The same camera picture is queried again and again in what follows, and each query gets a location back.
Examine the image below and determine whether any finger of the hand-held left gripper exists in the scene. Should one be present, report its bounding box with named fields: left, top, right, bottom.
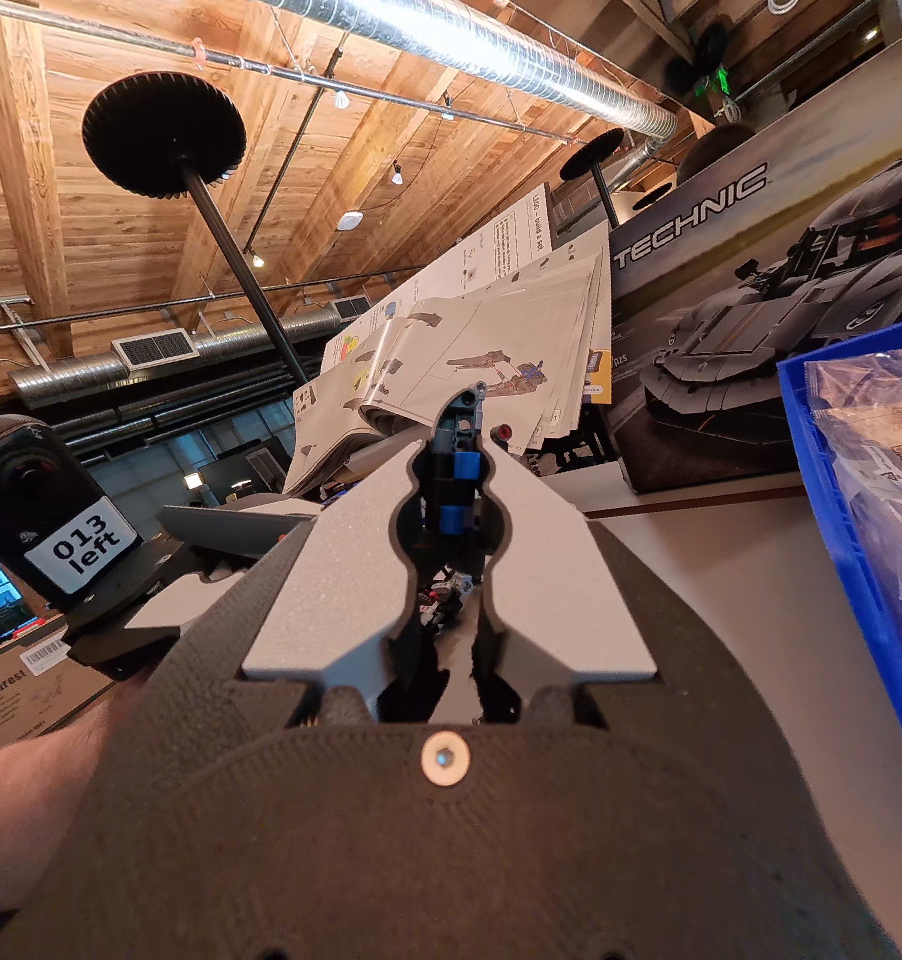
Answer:
left=158, top=498, right=326, bottom=526
left=123, top=568, right=268, bottom=637

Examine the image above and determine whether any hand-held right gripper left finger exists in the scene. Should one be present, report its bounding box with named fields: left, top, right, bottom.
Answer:
left=241, top=438, right=428, bottom=723

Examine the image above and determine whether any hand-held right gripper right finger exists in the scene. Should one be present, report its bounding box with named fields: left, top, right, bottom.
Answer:
left=478, top=433, right=659, bottom=697

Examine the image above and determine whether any dark grey lego car assembly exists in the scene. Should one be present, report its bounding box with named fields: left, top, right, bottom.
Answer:
left=158, top=381, right=515, bottom=624

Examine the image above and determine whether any open lego instruction booklet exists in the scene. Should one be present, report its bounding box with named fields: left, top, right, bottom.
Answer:
left=292, top=221, right=615, bottom=498

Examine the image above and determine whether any lego set box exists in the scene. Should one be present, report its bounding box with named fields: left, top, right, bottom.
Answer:
left=607, top=21, right=902, bottom=496

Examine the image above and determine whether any person's left hand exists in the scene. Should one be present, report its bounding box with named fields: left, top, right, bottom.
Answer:
left=0, top=666, right=153, bottom=929

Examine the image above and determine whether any brown cardboard box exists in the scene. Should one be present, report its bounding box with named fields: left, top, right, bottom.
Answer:
left=0, top=611, right=125, bottom=760

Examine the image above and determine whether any clear plastic parts bag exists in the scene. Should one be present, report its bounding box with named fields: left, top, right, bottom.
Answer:
left=803, top=351, right=902, bottom=676

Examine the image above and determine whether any white printed instruction sheet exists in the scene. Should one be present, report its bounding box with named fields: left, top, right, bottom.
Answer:
left=322, top=182, right=558, bottom=376

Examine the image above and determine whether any blue plastic parts bin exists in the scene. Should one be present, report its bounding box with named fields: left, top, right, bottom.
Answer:
left=775, top=313, right=902, bottom=795

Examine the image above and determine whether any silver ventilation duct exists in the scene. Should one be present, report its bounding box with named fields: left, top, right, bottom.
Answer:
left=8, top=303, right=362, bottom=412
left=267, top=0, right=680, bottom=155

